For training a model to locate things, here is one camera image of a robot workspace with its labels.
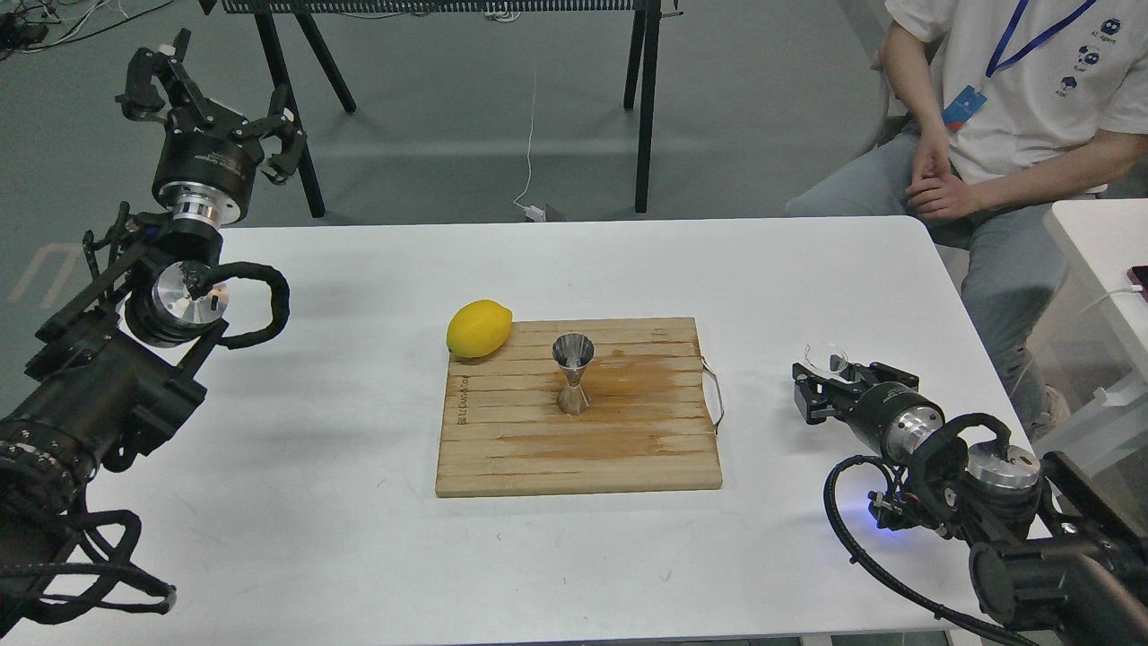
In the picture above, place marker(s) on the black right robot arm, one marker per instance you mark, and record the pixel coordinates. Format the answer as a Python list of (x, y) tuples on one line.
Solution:
[(1047, 551)]

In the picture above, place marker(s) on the yellow lemon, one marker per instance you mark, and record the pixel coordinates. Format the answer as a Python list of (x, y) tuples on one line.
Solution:
[(478, 329)]

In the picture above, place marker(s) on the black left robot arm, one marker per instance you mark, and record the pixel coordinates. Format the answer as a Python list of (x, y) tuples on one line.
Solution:
[(116, 373)]

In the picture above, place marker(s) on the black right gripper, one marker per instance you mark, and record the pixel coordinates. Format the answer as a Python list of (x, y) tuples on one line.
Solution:
[(881, 406)]

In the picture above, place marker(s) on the wooden cutting board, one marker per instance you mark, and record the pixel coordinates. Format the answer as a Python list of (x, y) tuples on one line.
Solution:
[(648, 428)]

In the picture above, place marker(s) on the steel jigger measuring cup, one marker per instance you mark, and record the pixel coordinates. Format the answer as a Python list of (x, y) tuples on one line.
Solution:
[(573, 353)]

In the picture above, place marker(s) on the seated person in white shirt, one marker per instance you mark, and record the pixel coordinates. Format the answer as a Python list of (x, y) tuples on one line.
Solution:
[(1012, 106)]

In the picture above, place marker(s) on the white side table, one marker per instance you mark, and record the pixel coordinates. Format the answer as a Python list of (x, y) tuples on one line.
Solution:
[(1102, 240)]

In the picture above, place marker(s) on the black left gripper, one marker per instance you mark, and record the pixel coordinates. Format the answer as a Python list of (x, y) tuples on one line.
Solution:
[(201, 153)]

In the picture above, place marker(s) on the black metal table frame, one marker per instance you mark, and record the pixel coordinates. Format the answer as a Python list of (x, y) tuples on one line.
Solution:
[(422, 95)]

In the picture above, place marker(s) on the small clear glass cup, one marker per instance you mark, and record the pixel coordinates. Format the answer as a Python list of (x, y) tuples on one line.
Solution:
[(825, 359)]

